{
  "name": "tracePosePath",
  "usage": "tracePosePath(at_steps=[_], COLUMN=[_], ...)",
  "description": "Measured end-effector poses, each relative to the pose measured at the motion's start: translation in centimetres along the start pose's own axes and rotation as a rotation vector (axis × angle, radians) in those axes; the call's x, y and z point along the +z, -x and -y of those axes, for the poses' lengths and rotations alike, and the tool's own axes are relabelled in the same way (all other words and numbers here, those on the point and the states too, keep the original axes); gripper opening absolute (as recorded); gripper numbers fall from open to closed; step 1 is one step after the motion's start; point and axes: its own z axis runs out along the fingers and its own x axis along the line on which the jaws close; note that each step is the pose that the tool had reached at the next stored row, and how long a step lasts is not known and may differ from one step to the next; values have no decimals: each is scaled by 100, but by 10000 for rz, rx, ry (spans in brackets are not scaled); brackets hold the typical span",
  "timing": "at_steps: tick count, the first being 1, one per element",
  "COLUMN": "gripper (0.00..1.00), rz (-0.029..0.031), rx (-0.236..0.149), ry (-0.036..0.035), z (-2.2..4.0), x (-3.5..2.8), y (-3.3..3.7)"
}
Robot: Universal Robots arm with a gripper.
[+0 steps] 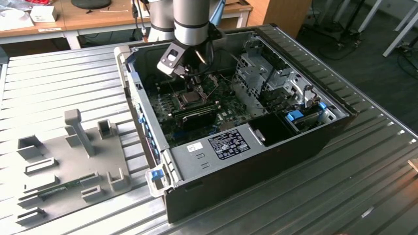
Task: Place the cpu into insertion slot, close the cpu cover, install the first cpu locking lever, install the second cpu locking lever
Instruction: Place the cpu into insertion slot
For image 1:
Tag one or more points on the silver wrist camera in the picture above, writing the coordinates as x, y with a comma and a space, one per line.
166, 66

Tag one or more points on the wooden desk white frame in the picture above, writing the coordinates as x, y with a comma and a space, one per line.
48, 25
107, 17

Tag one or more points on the white table frame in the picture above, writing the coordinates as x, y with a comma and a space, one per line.
401, 36
369, 16

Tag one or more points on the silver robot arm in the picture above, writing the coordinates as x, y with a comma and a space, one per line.
191, 29

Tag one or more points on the black grey PC case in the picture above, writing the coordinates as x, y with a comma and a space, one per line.
229, 195

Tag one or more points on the CPU socket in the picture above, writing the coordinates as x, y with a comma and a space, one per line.
178, 98

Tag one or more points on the green motherboard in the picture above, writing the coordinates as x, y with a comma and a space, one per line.
229, 107

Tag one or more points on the white cardboard box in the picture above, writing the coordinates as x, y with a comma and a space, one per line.
44, 14

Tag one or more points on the black round pad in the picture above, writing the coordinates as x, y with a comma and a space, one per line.
91, 3

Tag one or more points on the metal locking lever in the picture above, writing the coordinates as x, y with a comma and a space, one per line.
214, 88
170, 87

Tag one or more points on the green RAM stick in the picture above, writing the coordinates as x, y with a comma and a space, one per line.
55, 189
195, 110

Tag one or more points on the grey power supply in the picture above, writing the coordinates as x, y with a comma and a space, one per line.
195, 161

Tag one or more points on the black graphics card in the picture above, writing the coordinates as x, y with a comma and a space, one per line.
199, 121

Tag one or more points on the grey parts rack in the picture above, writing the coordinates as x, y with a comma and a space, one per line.
66, 159

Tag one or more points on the brown wooden board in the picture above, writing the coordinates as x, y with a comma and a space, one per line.
414, 164

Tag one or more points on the wooden cabinet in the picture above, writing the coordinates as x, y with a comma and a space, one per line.
283, 14

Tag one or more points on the red packet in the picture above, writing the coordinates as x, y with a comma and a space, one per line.
39, 2

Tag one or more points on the black wheeled stand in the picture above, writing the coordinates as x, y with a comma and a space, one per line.
350, 24

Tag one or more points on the white plastic bag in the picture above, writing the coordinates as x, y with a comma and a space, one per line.
12, 19

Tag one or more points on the hard disk in blue carrier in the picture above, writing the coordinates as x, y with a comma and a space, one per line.
295, 116

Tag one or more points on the blue plastic drive latch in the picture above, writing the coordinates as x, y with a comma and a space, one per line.
322, 105

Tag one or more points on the silver CPU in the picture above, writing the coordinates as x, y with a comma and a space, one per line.
190, 97

